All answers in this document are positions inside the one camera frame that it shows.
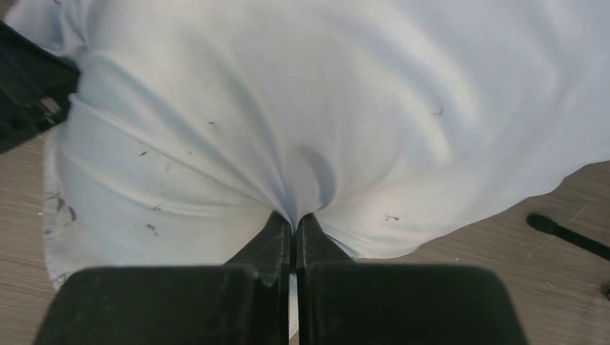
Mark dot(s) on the black tripod stand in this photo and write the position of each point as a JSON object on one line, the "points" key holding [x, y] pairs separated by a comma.
{"points": [[544, 224]]}

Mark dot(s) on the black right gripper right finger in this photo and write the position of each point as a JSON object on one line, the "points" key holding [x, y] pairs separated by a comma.
{"points": [[342, 301]]}

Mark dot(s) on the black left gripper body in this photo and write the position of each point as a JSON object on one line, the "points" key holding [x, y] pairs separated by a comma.
{"points": [[35, 89]]}

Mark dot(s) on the light blue pillowcase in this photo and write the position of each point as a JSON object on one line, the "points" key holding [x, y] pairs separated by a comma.
{"points": [[394, 122]]}

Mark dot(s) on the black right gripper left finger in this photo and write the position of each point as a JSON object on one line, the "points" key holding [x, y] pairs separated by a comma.
{"points": [[243, 301]]}

